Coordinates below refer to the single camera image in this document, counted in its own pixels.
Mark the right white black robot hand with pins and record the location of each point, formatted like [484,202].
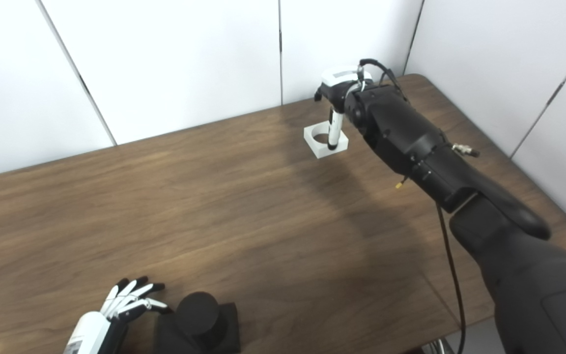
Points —
[337,88]

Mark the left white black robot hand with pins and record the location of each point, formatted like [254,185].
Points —
[96,329]

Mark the white square piece with hole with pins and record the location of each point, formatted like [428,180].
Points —
[318,148]

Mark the black peg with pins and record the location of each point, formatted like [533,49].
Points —
[197,314]

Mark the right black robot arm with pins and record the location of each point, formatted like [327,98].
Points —
[410,142]

